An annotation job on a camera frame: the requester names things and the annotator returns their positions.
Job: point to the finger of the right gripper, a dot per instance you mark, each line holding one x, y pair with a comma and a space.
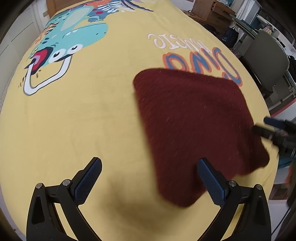
264, 132
279, 124

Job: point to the wooden headboard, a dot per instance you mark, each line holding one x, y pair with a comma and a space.
54, 6

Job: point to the grey office chair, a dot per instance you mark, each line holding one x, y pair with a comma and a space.
266, 62

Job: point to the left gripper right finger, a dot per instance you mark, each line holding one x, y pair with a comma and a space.
254, 222

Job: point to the wooden drawer unit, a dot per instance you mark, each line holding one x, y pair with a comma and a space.
213, 12

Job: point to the dark hanging bag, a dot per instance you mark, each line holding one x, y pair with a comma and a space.
230, 37

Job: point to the white wardrobe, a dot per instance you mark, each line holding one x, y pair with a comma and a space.
25, 29

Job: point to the dark red knitted sweater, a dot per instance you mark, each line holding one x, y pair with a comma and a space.
189, 116

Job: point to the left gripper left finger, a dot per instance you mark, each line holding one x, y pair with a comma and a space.
43, 222

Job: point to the yellow dinosaur print bedspread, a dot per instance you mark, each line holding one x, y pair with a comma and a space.
56, 121

